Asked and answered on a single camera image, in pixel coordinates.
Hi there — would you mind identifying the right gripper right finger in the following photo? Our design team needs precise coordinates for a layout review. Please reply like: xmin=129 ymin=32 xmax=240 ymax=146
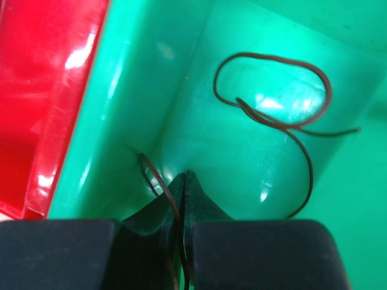
xmin=183 ymin=171 xmax=235 ymax=289

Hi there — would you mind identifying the right green bin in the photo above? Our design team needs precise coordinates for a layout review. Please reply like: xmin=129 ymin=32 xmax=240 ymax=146
xmin=47 ymin=0 xmax=387 ymax=224

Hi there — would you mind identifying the red bin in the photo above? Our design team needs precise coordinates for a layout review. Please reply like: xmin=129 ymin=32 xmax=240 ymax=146
xmin=1 ymin=1 xmax=109 ymax=219

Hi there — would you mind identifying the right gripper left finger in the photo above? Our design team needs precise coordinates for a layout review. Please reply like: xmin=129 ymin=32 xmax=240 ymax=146
xmin=123 ymin=173 xmax=185 ymax=289

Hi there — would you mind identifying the brown wire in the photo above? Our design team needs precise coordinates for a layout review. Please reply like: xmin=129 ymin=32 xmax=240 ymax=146
xmin=129 ymin=146 xmax=191 ymax=290
xmin=213 ymin=51 xmax=362 ymax=219

